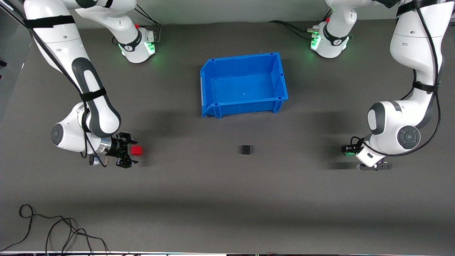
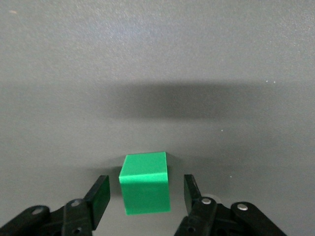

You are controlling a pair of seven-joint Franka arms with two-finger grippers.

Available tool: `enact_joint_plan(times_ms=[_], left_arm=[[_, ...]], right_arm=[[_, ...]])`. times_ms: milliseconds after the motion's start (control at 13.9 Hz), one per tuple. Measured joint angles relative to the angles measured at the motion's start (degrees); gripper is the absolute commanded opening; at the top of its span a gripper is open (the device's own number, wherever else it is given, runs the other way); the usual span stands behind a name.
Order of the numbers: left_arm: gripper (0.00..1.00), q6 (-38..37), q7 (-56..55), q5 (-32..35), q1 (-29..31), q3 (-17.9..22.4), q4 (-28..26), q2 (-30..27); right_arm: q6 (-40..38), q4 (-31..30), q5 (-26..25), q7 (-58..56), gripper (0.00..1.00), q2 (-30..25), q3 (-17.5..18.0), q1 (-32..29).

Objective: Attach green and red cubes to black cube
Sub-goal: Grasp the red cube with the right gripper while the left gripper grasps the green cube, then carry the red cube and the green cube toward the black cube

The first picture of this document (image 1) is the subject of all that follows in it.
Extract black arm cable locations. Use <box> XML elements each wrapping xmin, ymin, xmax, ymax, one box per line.
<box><xmin>350</xmin><ymin>0</ymin><xmax>442</xmax><ymax>158</ymax></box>
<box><xmin>0</xmin><ymin>4</ymin><xmax>107</xmax><ymax>167</ymax></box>

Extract black right arm base cables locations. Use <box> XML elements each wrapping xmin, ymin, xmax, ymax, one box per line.
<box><xmin>133</xmin><ymin>6</ymin><xmax>162</xmax><ymax>45</ymax></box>

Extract thin black loose cable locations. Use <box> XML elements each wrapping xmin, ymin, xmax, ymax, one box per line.
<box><xmin>0</xmin><ymin>204</ymin><xmax>109</xmax><ymax>254</ymax></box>

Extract dark grey table cover sheet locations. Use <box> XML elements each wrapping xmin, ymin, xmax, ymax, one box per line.
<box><xmin>0</xmin><ymin>12</ymin><xmax>455</xmax><ymax>254</ymax></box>

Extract black arm base cables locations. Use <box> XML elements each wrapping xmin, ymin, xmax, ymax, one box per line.
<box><xmin>268</xmin><ymin>20</ymin><xmax>318</xmax><ymax>40</ymax></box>
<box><xmin>133</xmin><ymin>6</ymin><xmax>162</xmax><ymax>45</ymax></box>

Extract black left arm base cables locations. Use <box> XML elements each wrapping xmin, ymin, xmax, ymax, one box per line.
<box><xmin>268</xmin><ymin>20</ymin><xmax>318</xmax><ymax>40</ymax></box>

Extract blue plastic storage bin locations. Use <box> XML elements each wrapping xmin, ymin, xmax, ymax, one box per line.
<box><xmin>200</xmin><ymin>52</ymin><xmax>289</xmax><ymax>119</ymax></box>

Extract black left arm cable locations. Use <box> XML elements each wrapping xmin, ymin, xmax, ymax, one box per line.
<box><xmin>350</xmin><ymin>0</ymin><xmax>442</xmax><ymax>158</ymax></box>

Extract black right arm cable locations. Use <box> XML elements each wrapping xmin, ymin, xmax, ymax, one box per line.
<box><xmin>0</xmin><ymin>4</ymin><xmax>107</xmax><ymax>167</ymax></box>

